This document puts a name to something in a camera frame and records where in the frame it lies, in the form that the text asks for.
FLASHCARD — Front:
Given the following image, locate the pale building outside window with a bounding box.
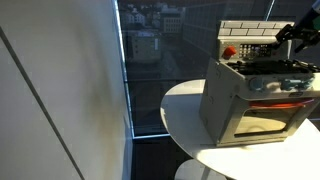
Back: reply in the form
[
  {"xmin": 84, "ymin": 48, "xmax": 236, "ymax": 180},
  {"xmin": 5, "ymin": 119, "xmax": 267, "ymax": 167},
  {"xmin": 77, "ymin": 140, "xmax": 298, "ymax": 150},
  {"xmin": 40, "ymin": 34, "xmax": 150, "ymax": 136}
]
[{"xmin": 127, "ymin": 29, "xmax": 163, "ymax": 64}]

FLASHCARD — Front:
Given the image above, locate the white toy kitchen stove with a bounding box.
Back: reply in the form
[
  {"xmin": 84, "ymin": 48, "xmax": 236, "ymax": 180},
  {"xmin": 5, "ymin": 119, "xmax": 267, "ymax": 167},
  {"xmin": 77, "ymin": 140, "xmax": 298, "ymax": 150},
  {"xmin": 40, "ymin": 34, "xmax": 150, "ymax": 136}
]
[{"xmin": 199, "ymin": 19, "xmax": 320, "ymax": 148}]

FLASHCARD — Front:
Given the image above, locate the white round table base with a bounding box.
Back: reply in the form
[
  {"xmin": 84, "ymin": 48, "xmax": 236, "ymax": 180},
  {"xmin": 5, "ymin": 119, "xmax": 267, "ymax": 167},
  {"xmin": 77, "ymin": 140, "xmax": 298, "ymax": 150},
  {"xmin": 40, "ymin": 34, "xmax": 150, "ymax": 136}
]
[{"xmin": 174, "ymin": 158, "xmax": 228, "ymax": 180}]

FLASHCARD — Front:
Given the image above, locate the big red stove knob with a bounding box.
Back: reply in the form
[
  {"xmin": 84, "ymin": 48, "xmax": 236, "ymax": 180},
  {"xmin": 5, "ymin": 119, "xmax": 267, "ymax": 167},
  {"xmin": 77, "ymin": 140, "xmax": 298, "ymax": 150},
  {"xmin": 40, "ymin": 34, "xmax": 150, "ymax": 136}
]
[{"xmin": 222, "ymin": 45, "xmax": 238, "ymax": 61}]

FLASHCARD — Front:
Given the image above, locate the red oven door handle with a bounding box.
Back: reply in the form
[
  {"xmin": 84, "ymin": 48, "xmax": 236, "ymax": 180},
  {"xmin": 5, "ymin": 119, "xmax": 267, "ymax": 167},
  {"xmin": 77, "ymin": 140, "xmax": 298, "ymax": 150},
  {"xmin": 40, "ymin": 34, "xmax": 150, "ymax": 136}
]
[{"xmin": 248, "ymin": 98, "xmax": 315, "ymax": 110}]

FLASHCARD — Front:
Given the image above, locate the blue stove knob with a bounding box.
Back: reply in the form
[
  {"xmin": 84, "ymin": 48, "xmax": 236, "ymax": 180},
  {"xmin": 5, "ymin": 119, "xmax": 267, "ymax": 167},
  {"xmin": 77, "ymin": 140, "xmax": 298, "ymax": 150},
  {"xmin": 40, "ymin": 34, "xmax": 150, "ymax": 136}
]
[
  {"xmin": 297, "ymin": 76, "xmax": 316, "ymax": 90},
  {"xmin": 280, "ymin": 77, "xmax": 300, "ymax": 92},
  {"xmin": 248, "ymin": 77, "xmax": 265, "ymax": 93}
]

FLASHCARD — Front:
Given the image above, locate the window frame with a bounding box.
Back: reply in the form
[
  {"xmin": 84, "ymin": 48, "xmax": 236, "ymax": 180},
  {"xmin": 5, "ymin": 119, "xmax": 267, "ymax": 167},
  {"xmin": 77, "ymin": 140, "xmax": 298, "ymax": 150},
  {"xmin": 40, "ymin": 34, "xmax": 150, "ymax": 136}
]
[{"xmin": 112, "ymin": 0, "xmax": 172, "ymax": 140}]

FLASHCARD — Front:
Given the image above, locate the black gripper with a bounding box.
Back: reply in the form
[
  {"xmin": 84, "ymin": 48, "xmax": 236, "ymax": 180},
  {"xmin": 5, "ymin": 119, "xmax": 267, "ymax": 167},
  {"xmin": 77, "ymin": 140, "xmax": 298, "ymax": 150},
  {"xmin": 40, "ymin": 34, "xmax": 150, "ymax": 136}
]
[{"xmin": 272, "ymin": 23, "xmax": 320, "ymax": 54}]

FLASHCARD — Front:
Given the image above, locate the round white table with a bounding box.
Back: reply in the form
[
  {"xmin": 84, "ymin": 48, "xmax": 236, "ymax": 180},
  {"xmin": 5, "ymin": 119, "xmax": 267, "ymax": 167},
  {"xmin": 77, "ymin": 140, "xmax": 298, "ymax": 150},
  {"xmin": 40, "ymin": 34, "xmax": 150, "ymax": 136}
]
[{"xmin": 159, "ymin": 78, "xmax": 320, "ymax": 180}]

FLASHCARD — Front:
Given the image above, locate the black stove control panel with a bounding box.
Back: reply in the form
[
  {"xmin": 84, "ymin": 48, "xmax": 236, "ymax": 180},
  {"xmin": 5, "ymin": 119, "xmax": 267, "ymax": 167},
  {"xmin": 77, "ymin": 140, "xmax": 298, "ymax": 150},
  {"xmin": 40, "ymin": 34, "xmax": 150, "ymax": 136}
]
[{"xmin": 239, "ymin": 43, "xmax": 273, "ymax": 59}]

